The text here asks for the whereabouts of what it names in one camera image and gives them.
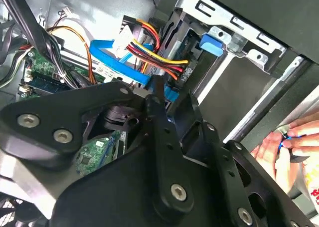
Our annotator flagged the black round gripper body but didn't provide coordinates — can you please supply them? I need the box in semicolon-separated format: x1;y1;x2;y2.
48;145;247;227

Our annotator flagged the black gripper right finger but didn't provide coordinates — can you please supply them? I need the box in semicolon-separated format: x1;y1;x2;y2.
181;90;315;227

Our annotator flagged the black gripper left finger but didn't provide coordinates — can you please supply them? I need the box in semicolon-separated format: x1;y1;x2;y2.
0;74;195;214

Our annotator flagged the round black tool blue ring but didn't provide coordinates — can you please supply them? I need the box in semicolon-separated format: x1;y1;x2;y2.
276;126;310;164

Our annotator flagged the blue data wire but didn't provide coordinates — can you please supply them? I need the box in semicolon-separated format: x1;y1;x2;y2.
89;38;180;103

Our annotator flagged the multicoloured disk power wire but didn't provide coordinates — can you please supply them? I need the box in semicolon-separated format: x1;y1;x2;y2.
126;18;196;82

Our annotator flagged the person's left hand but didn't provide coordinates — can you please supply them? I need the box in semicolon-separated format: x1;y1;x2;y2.
250;131;285;181

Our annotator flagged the person's right hand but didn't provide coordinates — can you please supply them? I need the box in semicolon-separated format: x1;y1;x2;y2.
282;113;319;148

